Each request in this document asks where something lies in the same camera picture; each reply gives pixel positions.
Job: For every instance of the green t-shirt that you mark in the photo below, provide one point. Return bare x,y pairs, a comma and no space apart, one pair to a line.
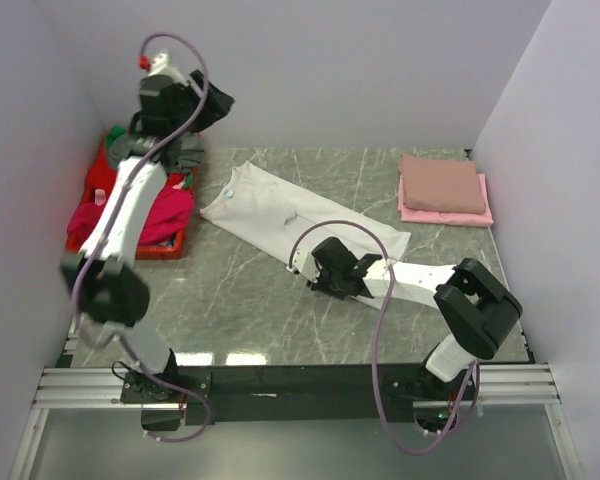
113,134

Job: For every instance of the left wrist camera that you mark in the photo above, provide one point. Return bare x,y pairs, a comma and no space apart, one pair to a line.
161,64

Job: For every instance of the magenta t-shirt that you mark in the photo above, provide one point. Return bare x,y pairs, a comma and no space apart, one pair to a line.
169,214

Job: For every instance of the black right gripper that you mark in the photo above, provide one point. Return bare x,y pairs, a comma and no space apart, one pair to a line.
325,273

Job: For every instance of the grey t-shirt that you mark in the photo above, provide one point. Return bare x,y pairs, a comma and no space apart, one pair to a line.
180,155

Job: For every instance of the folded pink t-shirt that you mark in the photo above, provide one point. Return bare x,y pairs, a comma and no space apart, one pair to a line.
484,220

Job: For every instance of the folded tan t-shirt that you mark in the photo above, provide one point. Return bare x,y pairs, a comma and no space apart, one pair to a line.
441,185

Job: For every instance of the white t-shirt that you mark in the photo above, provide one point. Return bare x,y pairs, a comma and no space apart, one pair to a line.
271,213

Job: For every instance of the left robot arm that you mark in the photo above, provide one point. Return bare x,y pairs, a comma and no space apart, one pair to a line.
100,277

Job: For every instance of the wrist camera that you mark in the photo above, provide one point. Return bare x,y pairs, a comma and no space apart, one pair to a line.
161,64
304,264

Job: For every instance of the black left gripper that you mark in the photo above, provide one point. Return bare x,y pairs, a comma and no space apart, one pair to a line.
212,100

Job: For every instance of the red t-shirt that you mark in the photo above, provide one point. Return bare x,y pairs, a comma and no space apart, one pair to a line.
101,176

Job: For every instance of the aluminium rail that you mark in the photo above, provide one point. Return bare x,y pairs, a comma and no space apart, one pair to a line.
77,388

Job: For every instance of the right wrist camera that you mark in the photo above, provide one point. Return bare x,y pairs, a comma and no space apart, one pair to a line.
304,264

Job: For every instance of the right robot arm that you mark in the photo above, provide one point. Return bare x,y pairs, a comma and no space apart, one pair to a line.
478,309

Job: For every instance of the black base beam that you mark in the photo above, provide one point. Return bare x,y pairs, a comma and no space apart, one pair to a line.
221,394

